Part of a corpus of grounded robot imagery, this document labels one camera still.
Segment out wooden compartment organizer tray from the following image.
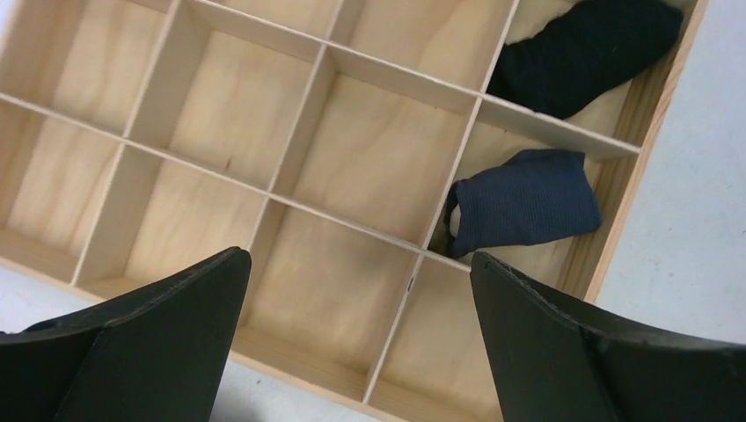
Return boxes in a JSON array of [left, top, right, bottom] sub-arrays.
[[1, 1, 707, 421]]

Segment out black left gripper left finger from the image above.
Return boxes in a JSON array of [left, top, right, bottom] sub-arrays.
[[1, 247, 252, 421]]

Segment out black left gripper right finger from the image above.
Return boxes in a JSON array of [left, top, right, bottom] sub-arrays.
[[470, 252, 745, 421]]

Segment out black rolled underwear in tray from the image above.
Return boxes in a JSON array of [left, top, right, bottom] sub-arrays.
[[486, 0, 684, 120]]

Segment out navy rolled underwear in tray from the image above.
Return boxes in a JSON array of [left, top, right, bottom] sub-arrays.
[[443, 149, 602, 258]]

